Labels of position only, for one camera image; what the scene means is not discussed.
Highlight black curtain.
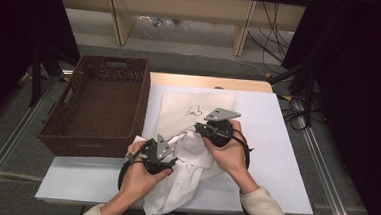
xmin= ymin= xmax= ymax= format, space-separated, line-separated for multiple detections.
xmin=0 ymin=0 xmax=86 ymax=139
xmin=271 ymin=0 xmax=381 ymax=215

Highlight wooden shelf unit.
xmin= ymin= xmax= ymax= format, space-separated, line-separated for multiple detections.
xmin=52 ymin=0 xmax=311 ymax=62

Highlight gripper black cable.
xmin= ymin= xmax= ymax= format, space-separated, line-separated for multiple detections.
xmin=226 ymin=128 xmax=273 ymax=215
xmin=116 ymin=151 xmax=144 ymax=193

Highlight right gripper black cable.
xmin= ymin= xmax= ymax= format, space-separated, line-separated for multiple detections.
xmin=226 ymin=128 xmax=273 ymax=215

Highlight white-topped wooden table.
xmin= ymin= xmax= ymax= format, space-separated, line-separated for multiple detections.
xmin=34 ymin=65 xmax=322 ymax=215

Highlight brown woven basket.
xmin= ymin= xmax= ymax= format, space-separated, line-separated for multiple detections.
xmin=35 ymin=51 xmax=153 ymax=163

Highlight clear plastic clutter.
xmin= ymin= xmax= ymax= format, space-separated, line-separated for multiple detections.
xmin=137 ymin=15 xmax=187 ymax=29

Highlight white printed cloth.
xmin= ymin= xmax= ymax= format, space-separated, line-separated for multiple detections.
xmin=155 ymin=88 xmax=237 ymax=183

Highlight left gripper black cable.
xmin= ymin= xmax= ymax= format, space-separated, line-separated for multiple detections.
xmin=116 ymin=151 xmax=144 ymax=193

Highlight black metal stand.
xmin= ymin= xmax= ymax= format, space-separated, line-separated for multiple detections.
xmin=266 ymin=56 xmax=318 ymax=129
xmin=27 ymin=42 xmax=83 ymax=111

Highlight metal floor rail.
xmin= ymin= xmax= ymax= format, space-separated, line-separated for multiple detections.
xmin=296 ymin=127 xmax=365 ymax=215
xmin=0 ymin=72 xmax=61 ymax=210

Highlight white shirt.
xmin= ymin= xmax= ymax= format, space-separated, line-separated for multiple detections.
xmin=128 ymin=127 xmax=219 ymax=215

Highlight person's right hand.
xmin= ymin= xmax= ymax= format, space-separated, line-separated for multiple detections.
xmin=199 ymin=117 xmax=252 ymax=186

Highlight black floor cables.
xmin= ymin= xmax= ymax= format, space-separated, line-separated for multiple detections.
xmin=275 ymin=92 xmax=329 ymax=134

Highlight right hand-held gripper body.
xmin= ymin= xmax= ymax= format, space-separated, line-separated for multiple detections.
xmin=201 ymin=106 xmax=242 ymax=150

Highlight hanging black cables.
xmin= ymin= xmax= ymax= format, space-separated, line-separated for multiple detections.
xmin=244 ymin=0 xmax=298 ymax=67

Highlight person's left hand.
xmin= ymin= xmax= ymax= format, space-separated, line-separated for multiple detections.
xmin=118 ymin=138 xmax=176 ymax=203

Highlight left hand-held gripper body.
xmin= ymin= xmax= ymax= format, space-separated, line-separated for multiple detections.
xmin=138 ymin=133 xmax=179 ymax=177

